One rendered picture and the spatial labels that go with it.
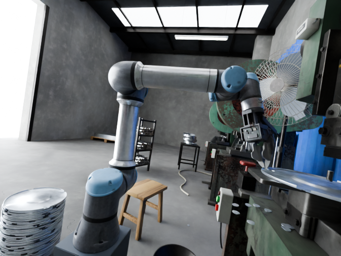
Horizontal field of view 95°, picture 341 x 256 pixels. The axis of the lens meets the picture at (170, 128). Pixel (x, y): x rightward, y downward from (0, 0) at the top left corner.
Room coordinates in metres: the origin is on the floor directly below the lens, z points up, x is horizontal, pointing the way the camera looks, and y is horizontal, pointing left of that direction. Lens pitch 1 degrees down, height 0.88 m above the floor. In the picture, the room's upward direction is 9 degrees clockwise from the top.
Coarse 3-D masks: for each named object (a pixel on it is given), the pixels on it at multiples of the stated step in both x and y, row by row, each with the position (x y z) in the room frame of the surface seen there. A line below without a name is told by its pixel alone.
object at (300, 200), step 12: (252, 168) 0.54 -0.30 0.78; (264, 180) 0.41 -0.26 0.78; (288, 192) 0.49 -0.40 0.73; (300, 192) 0.43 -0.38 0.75; (288, 204) 0.48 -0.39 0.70; (300, 204) 0.42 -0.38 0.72; (312, 204) 0.40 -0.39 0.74; (324, 204) 0.39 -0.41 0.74; (336, 204) 0.39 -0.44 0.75; (288, 216) 0.47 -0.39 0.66; (300, 216) 0.42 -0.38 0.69; (312, 216) 0.40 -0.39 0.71; (324, 216) 0.39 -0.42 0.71; (336, 216) 0.39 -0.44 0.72; (300, 228) 0.41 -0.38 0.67; (312, 228) 0.40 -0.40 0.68
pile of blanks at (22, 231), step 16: (48, 208) 0.86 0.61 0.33; (64, 208) 1.01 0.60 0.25; (0, 224) 0.82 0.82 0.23; (16, 224) 0.80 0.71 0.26; (32, 224) 0.82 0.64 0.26; (48, 224) 0.87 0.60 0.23; (0, 240) 0.81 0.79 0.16; (16, 240) 0.80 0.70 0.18; (32, 240) 0.83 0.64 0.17; (48, 240) 0.89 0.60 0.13
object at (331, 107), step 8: (336, 80) 0.49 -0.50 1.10; (336, 88) 0.49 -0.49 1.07; (336, 96) 0.48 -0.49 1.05; (336, 104) 0.47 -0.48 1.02; (328, 112) 0.48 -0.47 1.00; (336, 112) 0.46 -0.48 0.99; (328, 120) 0.46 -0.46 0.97; (336, 120) 0.43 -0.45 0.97; (320, 128) 0.47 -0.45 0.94; (328, 128) 0.45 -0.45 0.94; (336, 128) 0.41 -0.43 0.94; (328, 136) 0.45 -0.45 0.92; (336, 136) 0.42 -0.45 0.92; (328, 144) 0.45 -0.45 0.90; (336, 144) 0.42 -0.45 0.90
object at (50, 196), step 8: (24, 192) 0.98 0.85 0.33; (32, 192) 0.99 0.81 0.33; (40, 192) 1.01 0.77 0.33; (48, 192) 1.02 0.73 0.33; (56, 192) 1.04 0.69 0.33; (64, 192) 1.05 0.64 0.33; (8, 200) 0.87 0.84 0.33; (16, 200) 0.89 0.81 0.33; (24, 200) 0.89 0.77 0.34; (32, 200) 0.90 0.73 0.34; (40, 200) 0.91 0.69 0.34; (48, 200) 0.93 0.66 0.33; (56, 200) 0.94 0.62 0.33; (8, 208) 0.80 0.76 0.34; (16, 208) 0.82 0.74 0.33; (24, 208) 0.83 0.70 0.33; (32, 208) 0.84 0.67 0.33; (40, 208) 0.85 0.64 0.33
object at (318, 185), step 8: (272, 168) 0.57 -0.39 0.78; (280, 168) 0.58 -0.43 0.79; (272, 176) 0.43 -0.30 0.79; (280, 176) 0.47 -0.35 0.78; (288, 176) 0.48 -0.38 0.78; (296, 176) 0.47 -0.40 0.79; (304, 176) 0.49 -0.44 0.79; (312, 176) 0.54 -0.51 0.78; (320, 176) 0.54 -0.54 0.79; (288, 184) 0.38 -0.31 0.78; (296, 184) 0.40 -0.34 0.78; (304, 184) 0.41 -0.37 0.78; (312, 184) 0.41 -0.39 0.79; (320, 184) 0.41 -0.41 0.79; (328, 184) 0.43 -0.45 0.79; (336, 184) 0.44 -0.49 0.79; (312, 192) 0.34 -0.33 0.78; (320, 192) 0.36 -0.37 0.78; (328, 192) 0.37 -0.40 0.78; (336, 192) 0.38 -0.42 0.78; (336, 200) 0.32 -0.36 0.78
